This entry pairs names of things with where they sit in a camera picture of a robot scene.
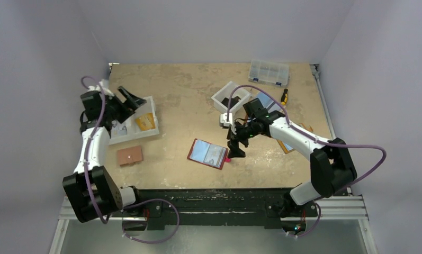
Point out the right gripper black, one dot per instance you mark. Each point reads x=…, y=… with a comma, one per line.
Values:
x=237, y=137

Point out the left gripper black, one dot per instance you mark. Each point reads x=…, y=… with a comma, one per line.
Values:
x=126, y=114

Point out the red card holder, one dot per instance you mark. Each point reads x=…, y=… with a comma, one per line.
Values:
x=208, y=154

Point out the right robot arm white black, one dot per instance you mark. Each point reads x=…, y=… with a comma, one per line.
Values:
x=331, y=165

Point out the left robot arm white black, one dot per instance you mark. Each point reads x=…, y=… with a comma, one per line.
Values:
x=90, y=189

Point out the grey card in bin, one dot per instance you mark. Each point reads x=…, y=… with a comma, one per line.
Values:
x=118, y=129

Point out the orange card in bin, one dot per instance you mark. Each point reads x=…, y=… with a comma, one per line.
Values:
x=146, y=122

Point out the closed pink-brown card holder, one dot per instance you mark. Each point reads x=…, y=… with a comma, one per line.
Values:
x=129, y=156

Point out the open tan card holder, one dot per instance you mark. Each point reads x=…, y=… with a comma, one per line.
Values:
x=288, y=149

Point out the open blue card holder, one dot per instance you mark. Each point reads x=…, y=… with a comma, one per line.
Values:
x=267, y=102

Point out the white two-compartment bin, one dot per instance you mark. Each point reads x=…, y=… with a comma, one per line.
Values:
x=133, y=132

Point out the black item in bin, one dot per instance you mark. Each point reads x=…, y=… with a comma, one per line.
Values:
x=231, y=102

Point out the small white square bin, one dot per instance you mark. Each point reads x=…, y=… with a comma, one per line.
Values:
x=226, y=91

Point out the yellow black screwdriver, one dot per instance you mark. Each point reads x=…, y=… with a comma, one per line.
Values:
x=284, y=97

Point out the clear plastic organizer box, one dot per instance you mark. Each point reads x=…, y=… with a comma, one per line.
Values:
x=267, y=72

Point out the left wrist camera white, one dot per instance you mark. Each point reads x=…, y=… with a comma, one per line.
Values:
x=104, y=86

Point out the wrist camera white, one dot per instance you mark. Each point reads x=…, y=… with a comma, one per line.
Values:
x=226, y=121
x=104, y=86

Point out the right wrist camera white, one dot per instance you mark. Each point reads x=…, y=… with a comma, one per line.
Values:
x=226, y=121

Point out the aluminium frame rail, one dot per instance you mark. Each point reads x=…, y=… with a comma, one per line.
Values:
x=343, y=208

